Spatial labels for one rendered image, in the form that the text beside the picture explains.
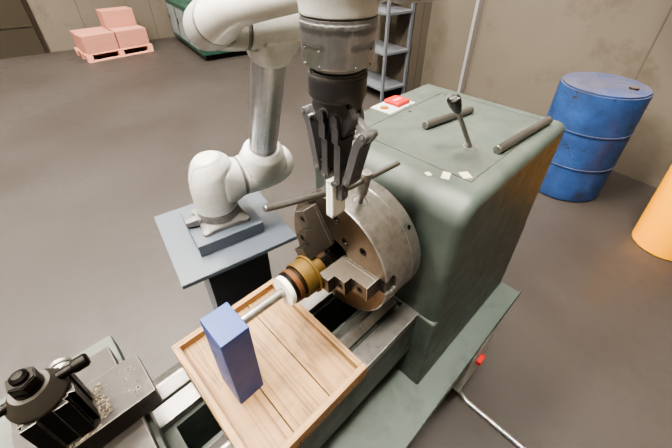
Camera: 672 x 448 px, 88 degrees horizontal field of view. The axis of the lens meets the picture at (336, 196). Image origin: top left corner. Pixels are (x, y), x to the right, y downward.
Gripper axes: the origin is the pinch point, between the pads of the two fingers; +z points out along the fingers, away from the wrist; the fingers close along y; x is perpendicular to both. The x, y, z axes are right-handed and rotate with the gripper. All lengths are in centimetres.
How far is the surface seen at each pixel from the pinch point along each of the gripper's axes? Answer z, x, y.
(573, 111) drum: 66, 251, -17
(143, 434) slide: 39, -39, -10
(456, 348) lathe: 82, 45, 15
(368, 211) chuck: 13.6, 13.8, -4.1
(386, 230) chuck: 16.4, 14.5, 0.6
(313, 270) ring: 24.8, 0.9, -7.5
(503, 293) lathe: 82, 79, 16
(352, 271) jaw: 25.7, 7.3, -2.0
